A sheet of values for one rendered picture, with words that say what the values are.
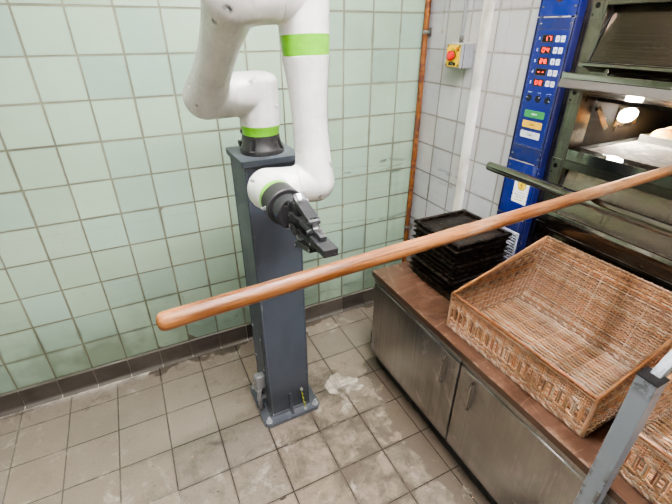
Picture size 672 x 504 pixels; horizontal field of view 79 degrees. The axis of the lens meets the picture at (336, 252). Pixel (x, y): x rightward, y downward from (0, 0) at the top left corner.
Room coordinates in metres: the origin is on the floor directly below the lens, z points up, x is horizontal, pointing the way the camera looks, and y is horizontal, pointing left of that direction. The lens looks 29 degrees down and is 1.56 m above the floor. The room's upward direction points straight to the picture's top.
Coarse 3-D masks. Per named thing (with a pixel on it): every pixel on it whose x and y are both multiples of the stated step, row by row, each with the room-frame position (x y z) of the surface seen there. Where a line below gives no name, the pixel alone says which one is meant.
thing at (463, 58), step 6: (456, 42) 2.04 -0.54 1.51; (450, 48) 2.00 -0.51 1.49; (462, 48) 1.94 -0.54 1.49; (468, 48) 1.95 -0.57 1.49; (456, 54) 1.96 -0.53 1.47; (462, 54) 1.94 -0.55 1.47; (468, 54) 1.96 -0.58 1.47; (456, 60) 1.96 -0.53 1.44; (462, 60) 1.94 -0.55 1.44; (468, 60) 1.96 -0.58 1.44; (450, 66) 1.99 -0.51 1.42; (456, 66) 1.95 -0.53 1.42; (462, 66) 1.94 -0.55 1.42; (468, 66) 1.96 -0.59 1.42
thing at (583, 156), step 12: (576, 156) 1.44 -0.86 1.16; (588, 156) 1.40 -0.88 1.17; (600, 156) 1.37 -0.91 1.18; (612, 156) 1.37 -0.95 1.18; (600, 168) 1.35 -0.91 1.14; (612, 168) 1.32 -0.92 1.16; (624, 168) 1.29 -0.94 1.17; (636, 168) 1.25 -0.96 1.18; (648, 168) 1.24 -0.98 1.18; (660, 180) 1.19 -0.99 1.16
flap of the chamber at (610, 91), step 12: (564, 84) 1.39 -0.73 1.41; (576, 84) 1.35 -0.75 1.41; (588, 84) 1.32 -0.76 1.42; (600, 84) 1.28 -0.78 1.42; (612, 84) 1.25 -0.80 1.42; (600, 96) 1.42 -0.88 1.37; (612, 96) 1.33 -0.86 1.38; (624, 96) 1.25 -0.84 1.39; (636, 96) 1.18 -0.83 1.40; (648, 96) 1.16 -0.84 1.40; (660, 96) 1.13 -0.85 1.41
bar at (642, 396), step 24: (504, 168) 1.26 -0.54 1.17; (552, 192) 1.09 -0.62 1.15; (624, 216) 0.91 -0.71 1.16; (648, 216) 0.88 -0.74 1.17; (648, 384) 0.58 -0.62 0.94; (624, 408) 0.59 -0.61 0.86; (648, 408) 0.57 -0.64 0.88; (624, 432) 0.58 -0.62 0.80; (600, 456) 0.59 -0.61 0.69; (624, 456) 0.57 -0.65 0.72; (600, 480) 0.57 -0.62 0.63
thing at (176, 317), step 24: (576, 192) 0.96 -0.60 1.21; (600, 192) 0.98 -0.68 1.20; (504, 216) 0.82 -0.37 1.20; (528, 216) 0.85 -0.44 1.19; (408, 240) 0.71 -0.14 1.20; (432, 240) 0.71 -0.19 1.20; (456, 240) 0.74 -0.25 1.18; (336, 264) 0.62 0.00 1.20; (360, 264) 0.63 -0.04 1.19; (264, 288) 0.55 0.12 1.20; (288, 288) 0.56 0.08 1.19; (168, 312) 0.48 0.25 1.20; (192, 312) 0.49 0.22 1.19; (216, 312) 0.50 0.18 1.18
